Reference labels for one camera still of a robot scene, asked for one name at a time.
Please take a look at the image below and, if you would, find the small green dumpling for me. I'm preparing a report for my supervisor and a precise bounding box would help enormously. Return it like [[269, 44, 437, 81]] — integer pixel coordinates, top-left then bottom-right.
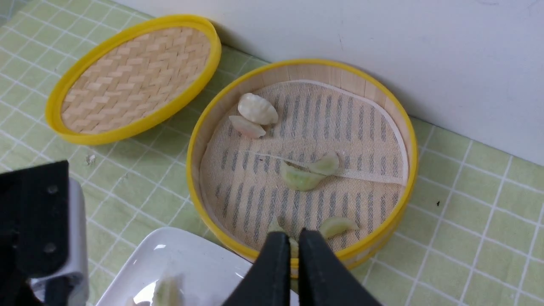
[[306, 151, 340, 176]]

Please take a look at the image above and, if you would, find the green dumpling at steamer right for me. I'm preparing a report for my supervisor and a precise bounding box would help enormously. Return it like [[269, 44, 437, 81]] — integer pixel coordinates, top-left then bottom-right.
[[318, 216, 360, 239]]

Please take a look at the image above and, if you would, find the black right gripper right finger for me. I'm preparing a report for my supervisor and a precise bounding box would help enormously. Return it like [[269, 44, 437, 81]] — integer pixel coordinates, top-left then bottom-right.
[[298, 228, 381, 306]]

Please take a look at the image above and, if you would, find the green dumpling at steamer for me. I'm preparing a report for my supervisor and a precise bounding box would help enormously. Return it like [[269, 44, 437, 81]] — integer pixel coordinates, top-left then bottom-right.
[[318, 216, 360, 239], [267, 215, 288, 235]]

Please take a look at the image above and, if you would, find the green checked tablecloth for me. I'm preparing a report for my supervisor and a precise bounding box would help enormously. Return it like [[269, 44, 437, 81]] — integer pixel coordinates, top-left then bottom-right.
[[0, 0, 544, 306]]

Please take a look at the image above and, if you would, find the yellow rimmed bamboo steamer basket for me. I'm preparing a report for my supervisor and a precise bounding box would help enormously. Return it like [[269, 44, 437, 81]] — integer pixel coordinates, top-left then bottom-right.
[[187, 59, 418, 267]]

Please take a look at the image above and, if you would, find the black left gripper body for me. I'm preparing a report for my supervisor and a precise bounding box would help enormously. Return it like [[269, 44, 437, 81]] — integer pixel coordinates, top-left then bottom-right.
[[0, 159, 89, 306]]

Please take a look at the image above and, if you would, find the green dumpling on plate centre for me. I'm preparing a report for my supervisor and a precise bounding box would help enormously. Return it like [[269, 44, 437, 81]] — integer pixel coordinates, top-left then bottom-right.
[[151, 275, 183, 306]]

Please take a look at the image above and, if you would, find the green dumpling at steamer front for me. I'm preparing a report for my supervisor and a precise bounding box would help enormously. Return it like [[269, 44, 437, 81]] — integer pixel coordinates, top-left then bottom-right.
[[267, 215, 288, 235]]

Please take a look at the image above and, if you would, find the yellow rimmed woven steamer lid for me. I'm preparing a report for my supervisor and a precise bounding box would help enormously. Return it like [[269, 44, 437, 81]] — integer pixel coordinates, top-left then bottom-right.
[[44, 15, 221, 146]]

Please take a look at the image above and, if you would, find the white mesh steamer liner cloth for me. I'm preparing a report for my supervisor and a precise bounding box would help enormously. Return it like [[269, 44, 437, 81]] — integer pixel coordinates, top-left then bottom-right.
[[199, 80, 409, 251]]

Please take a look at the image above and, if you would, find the pale pink dumpling in steamer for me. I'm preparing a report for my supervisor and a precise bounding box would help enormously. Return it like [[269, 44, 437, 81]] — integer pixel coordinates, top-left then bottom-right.
[[229, 116, 266, 139]]

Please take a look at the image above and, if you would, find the white square plate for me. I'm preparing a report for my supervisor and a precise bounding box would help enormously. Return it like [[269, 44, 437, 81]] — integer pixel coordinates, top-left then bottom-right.
[[97, 227, 252, 306]]

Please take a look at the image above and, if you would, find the large green dumpling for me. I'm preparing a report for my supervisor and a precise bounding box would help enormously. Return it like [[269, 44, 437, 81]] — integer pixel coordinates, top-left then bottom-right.
[[280, 161, 327, 191]]

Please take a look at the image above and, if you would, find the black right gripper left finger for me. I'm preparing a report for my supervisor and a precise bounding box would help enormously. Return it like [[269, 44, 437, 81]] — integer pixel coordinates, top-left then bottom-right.
[[223, 231, 291, 306]]

